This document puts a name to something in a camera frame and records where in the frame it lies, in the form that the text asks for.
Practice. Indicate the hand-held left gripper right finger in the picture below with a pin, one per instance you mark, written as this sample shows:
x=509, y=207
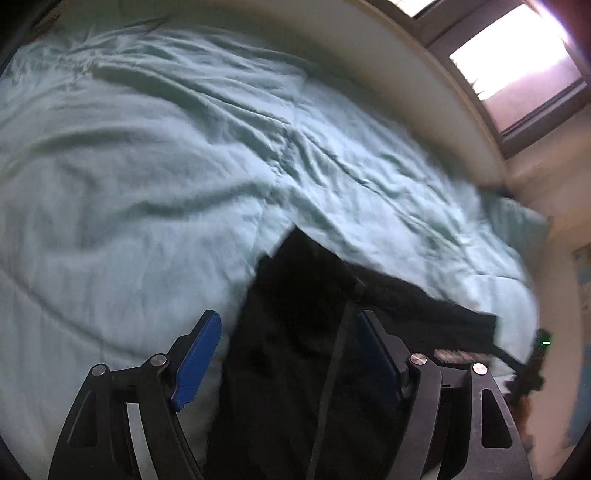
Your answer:
x=378, y=355

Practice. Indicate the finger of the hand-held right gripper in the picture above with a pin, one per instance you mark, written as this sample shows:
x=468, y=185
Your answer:
x=508, y=355

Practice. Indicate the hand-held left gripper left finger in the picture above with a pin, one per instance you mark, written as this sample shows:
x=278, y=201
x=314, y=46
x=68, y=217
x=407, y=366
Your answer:
x=196, y=364

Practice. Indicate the black hooded jacket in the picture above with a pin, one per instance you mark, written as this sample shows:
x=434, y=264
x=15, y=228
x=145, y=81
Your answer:
x=286, y=323

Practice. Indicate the light teal pillow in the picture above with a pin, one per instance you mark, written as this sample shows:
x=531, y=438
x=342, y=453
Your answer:
x=517, y=217

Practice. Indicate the light teal duvet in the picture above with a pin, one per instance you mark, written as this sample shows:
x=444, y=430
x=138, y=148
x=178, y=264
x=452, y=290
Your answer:
x=138, y=184

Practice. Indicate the grey framed window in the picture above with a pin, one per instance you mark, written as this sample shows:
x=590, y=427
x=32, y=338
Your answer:
x=531, y=106

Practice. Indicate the beige window sill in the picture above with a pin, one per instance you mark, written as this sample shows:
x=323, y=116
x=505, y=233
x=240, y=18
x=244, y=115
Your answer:
x=415, y=83

